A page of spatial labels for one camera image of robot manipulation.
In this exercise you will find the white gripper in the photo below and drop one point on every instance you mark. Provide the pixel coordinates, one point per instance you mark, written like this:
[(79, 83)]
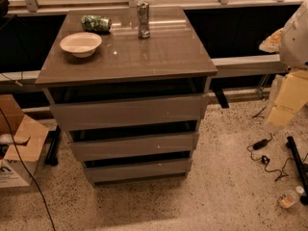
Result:
[(295, 41)]

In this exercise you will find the grey drawer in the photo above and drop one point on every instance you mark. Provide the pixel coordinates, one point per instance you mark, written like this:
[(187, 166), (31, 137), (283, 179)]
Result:
[(146, 145), (138, 171), (96, 115)]

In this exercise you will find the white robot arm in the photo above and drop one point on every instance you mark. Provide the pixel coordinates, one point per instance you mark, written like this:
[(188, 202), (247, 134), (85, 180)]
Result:
[(293, 51)]

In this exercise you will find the grey top drawer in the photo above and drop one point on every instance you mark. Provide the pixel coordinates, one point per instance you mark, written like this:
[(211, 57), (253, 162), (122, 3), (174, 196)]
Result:
[(96, 115)]

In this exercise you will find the grey bottom drawer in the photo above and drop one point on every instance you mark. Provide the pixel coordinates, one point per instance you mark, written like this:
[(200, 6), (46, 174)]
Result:
[(138, 171)]

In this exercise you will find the grey drawer cabinet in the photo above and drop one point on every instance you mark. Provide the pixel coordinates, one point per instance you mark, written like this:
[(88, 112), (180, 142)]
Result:
[(171, 62)]

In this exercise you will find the black stand leg right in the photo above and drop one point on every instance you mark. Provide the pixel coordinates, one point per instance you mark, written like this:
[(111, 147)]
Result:
[(302, 169)]

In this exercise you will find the black stand leg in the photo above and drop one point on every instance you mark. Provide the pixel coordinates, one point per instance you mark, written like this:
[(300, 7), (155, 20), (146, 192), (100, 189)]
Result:
[(52, 141), (302, 169)]

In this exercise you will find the plastic bottle on floor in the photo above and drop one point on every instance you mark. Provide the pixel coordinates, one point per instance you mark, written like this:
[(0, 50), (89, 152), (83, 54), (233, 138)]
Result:
[(290, 197)]

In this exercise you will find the silver upright can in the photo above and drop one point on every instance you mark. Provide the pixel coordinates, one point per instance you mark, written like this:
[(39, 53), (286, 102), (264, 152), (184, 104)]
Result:
[(143, 19)]

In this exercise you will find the green crushed can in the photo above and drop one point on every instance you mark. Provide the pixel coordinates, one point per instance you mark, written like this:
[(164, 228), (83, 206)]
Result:
[(96, 23)]

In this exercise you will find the white paper bowl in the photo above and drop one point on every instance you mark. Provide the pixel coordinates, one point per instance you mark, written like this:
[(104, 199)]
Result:
[(81, 45)]

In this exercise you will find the black stand leg left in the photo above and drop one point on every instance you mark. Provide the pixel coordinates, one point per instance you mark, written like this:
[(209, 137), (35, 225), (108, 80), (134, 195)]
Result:
[(52, 141)]

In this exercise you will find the cardboard box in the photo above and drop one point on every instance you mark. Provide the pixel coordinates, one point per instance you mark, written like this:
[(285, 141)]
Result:
[(22, 140)]

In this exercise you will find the metal window rail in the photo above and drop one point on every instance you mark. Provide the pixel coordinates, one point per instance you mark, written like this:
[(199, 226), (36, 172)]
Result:
[(20, 82)]

